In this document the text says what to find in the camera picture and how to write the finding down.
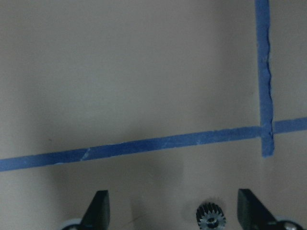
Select small black bearing gear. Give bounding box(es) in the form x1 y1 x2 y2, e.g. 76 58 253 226
196 202 226 230

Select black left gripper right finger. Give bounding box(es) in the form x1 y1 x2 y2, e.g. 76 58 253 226
237 189 280 230

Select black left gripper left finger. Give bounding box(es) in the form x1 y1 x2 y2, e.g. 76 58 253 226
80 190 110 230

